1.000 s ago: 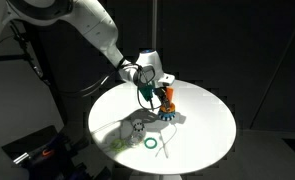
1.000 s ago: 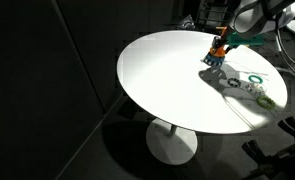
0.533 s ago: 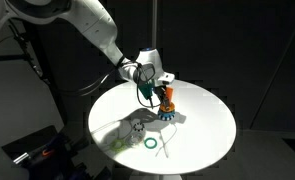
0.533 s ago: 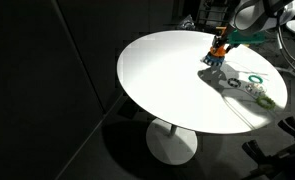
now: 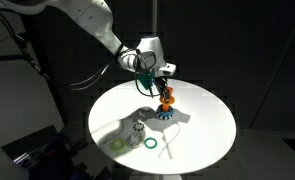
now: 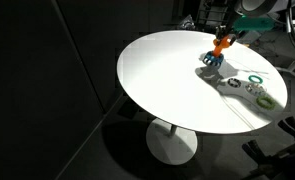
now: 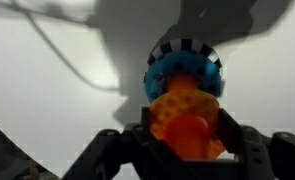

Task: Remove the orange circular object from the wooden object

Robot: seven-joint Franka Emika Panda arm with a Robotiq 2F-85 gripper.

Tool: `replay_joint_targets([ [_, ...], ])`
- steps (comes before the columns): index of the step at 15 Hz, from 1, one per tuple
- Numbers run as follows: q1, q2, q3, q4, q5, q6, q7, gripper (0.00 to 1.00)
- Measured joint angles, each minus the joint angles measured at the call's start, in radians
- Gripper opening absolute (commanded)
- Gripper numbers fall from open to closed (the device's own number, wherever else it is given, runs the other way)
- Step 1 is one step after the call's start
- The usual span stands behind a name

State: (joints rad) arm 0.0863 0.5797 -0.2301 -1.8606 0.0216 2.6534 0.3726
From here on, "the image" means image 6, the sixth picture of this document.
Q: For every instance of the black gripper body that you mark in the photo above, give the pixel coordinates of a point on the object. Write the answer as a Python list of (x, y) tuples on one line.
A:
[(232, 28)]

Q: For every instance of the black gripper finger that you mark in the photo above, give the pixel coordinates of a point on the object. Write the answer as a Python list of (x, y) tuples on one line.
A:
[(219, 34), (232, 40)]

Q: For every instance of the white round table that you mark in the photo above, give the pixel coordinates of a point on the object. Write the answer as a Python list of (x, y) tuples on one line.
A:
[(166, 74)]

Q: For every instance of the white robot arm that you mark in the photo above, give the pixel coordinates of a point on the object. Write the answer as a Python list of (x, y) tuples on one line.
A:
[(247, 15)]

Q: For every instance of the orange peg stand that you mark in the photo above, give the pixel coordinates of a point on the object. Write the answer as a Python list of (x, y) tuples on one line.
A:
[(220, 45)]

